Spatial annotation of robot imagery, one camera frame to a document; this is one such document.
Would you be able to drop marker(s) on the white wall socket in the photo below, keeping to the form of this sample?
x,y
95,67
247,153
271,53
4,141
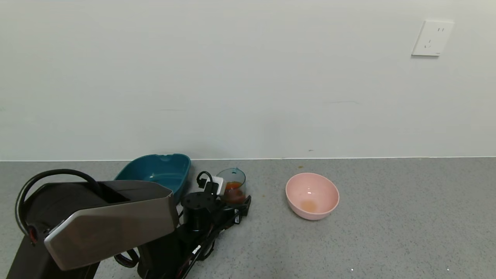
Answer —
x,y
432,38

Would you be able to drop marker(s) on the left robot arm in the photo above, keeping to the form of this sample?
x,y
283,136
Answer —
x,y
116,221

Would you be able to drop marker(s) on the pink bowl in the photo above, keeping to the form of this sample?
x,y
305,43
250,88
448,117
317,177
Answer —
x,y
312,195

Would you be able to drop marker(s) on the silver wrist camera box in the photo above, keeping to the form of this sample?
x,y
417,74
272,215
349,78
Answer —
x,y
219,185

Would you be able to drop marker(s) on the ribbed clear blue cup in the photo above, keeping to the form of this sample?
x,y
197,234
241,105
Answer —
x,y
234,190

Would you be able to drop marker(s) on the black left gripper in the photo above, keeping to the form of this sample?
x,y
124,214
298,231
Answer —
x,y
241,208

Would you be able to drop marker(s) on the teal plastic basin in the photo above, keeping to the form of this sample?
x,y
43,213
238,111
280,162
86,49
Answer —
x,y
159,174

